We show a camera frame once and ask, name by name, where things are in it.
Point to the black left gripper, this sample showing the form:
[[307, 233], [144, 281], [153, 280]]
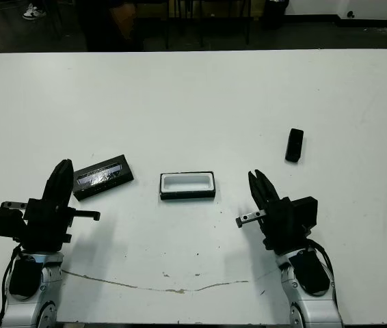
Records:
[[46, 225]]

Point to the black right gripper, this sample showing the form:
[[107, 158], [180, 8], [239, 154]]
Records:
[[280, 225]]

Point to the black box lid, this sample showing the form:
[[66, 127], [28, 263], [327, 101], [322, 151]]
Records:
[[103, 177]]

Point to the small black camera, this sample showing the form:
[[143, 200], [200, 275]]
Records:
[[294, 145]]

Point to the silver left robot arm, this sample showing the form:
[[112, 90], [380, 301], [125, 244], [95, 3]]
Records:
[[33, 307]]

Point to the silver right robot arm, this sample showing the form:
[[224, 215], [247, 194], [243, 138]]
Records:
[[316, 307]]

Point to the black box base white insert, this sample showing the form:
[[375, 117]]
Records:
[[186, 193]]

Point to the person in black clothes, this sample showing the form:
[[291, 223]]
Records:
[[97, 27]]

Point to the person in navy sweater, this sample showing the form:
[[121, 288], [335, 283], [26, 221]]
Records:
[[34, 12]]

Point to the black waste bin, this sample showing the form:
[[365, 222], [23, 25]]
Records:
[[277, 13]]

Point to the black caster wheel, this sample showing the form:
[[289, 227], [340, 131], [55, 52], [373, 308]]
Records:
[[351, 14]]

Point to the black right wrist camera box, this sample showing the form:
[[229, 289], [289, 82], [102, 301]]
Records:
[[306, 212]]

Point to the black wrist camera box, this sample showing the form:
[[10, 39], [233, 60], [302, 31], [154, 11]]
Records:
[[5, 222], [306, 212]]

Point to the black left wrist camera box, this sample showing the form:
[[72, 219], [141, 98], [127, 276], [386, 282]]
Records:
[[5, 222]]

